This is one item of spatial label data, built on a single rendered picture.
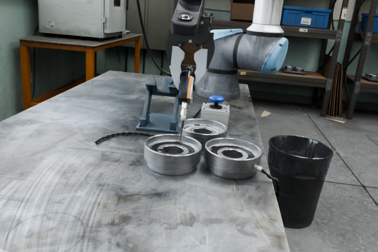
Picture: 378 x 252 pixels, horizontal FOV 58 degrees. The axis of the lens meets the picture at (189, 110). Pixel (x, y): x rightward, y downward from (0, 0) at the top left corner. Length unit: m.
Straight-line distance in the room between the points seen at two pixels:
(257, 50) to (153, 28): 3.47
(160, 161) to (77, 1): 2.43
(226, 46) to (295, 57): 3.64
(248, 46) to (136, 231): 0.76
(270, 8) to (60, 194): 0.80
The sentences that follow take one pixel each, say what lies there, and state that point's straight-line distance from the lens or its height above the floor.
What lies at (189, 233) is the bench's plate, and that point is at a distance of 0.47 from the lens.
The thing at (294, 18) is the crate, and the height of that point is 1.09.
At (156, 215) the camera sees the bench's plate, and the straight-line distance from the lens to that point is 0.50.
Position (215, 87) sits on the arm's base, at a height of 0.84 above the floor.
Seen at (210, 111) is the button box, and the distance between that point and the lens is 0.85.
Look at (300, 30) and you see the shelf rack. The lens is 4.11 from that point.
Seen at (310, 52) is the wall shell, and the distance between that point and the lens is 4.77.
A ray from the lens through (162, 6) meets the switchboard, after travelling 4.47.
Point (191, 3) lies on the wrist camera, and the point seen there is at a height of 1.09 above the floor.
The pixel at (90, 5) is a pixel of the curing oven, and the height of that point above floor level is 1.06.
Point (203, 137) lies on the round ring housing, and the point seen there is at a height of 0.83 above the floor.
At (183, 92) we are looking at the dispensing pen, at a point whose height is 0.92.
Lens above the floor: 1.08
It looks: 16 degrees down
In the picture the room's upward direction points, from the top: 5 degrees clockwise
